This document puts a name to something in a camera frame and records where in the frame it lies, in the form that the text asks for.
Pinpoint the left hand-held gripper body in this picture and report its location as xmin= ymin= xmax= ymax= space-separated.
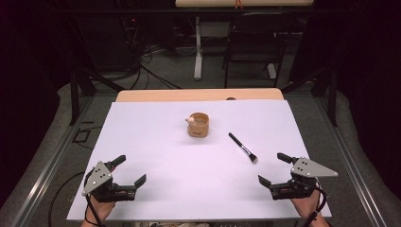
xmin=81 ymin=160 xmax=139 ymax=203

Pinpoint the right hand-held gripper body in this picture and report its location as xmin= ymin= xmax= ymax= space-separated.
xmin=269 ymin=156 xmax=340 ymax=201

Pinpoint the black makeup brush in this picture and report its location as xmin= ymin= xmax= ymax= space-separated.
xmin=228 ymin=131 xmax=259 ymax=165

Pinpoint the tan wooden cup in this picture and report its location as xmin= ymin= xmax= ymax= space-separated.
xmin=184 ymin=112 xmax=211 ymax=139

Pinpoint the person's left hand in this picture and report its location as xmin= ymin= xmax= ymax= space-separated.
xmin=84 ymin=195 xmax=116 ymax=222

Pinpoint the person's right hand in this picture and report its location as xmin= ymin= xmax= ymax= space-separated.
xmin=290 ymin=188 xmax=323 ymax=219

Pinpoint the light wooden table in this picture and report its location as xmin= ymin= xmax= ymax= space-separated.
xmin=114 ymin=87 xmax=285 ymax=103

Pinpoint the white table foot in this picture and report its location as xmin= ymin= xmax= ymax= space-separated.
xmin=266 ymin=62 xmax=278 ymax=80

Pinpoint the black chair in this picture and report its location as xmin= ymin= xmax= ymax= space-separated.
xmin=222 ymin=12 xmax=298 ymax=90

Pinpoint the white table leg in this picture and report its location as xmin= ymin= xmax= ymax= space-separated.
xmin=193 ymin=15 xmax=203 ymax=81

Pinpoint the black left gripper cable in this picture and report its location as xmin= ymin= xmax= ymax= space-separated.
xmin=84 ymin=194 xmax=105 ymax=227

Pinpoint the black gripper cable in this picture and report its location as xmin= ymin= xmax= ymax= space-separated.
xmin=306 ymin=181 xmax=329 ymax=226
xmin=84 ymin=194 xmax=105 ymax=227

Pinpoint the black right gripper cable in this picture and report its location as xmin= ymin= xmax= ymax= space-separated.
xmin=306 ymin=181 xmax=329 ymax=226

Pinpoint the black floor cable loop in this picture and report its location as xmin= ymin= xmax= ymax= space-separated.
xmin=46 ymin=171 xmax=86 ymax=227

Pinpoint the aluminium floor rail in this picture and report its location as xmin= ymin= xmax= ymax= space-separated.
xmin=315 ymin=94 xmax=381 ymax=227
xmin=9 ymin=94 xmax=96 ymax=227

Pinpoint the black metal frame stand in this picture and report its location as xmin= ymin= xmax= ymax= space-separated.
xmin=69 ymin=66 xmax=127 ymax=127
xmin=281 ymin=65 xmax=339 ymax=128

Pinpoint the floor cable bundle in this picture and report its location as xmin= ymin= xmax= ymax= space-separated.
xmin=124 ymin=41 xmax=183 ymax=91

